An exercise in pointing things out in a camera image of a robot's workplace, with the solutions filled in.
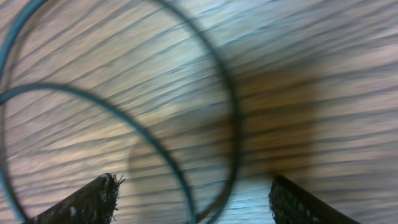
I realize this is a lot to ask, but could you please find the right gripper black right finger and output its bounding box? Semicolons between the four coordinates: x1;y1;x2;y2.
269;175;359;224

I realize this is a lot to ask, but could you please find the black USB-A cable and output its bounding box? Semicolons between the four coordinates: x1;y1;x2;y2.
0;0;242;224

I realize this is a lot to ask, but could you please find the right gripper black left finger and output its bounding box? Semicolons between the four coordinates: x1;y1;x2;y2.
24;173;124;224

